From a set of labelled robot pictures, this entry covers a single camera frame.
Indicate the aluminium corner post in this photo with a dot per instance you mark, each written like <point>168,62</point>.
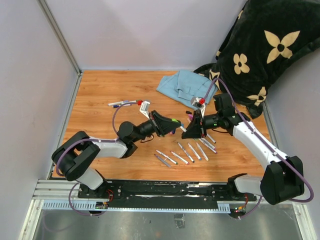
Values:
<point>59,35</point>

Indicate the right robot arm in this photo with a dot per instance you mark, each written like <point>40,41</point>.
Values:
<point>282,178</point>

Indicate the magenta cap marker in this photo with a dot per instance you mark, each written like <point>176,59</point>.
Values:
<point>208,146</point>

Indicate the grey blue cap marker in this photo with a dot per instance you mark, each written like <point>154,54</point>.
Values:
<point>118,103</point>

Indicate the white slim marker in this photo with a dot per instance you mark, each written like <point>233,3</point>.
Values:
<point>202,152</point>

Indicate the black marker pen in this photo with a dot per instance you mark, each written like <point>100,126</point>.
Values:
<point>211,139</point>

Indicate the light blue cap marker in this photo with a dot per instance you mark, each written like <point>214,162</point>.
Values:
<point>194,152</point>

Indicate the black floral blanket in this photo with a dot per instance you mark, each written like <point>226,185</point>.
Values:
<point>267,37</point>

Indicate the pink marker pen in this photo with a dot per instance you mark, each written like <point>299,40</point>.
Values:
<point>208,143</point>

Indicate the red pink cap marker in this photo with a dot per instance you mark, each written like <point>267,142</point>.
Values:
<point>180,158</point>

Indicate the light blue cloth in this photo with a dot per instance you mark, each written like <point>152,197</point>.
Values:
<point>183,86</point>

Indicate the dark blue cap marker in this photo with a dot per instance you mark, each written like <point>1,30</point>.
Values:
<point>185,151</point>

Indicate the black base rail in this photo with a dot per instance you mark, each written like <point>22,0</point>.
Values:
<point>162,195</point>

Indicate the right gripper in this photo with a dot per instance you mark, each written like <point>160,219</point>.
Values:
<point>195,129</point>

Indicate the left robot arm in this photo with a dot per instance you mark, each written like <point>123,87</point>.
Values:
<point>74,157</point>

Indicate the green cap marker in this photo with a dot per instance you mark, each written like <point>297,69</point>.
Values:
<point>167,157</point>

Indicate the navy green marker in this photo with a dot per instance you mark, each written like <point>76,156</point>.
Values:
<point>126,104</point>

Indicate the lavender marker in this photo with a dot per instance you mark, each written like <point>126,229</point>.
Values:
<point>162,160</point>

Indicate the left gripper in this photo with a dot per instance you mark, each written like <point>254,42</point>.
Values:
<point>158,121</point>

